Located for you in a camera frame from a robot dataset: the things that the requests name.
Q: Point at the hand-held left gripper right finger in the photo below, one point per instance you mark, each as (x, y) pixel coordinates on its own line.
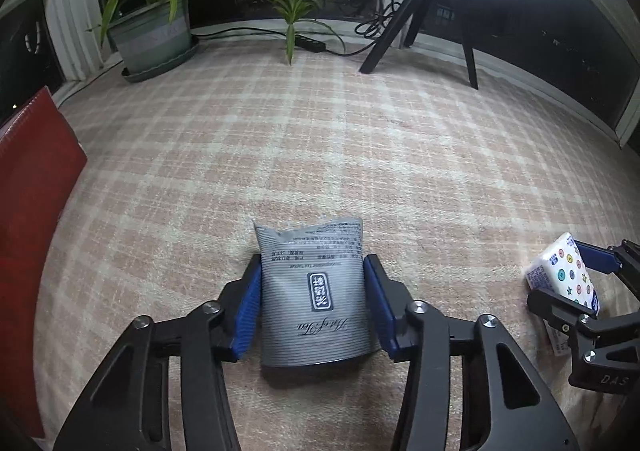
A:
(382, 311)

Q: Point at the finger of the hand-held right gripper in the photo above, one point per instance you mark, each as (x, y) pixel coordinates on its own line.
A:
(555, 306)
(595, 258)

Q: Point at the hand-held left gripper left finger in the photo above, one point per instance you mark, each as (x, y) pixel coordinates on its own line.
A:
(247, 311)

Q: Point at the white dotted tissue packet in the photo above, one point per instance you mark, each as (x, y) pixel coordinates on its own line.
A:
(565, 266)

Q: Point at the grey striped tea packet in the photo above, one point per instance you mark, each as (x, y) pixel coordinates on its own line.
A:
(315, 291)

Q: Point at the plaid beige rug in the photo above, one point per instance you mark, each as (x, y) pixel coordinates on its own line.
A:
(300, 141)

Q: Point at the grey pot saucer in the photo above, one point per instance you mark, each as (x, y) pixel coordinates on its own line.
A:
(165, 72)

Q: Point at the black tripod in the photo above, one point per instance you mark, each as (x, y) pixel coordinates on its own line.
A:
(387, 38)

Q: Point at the grey flower pot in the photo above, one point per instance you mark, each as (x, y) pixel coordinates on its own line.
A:
(150, 41)

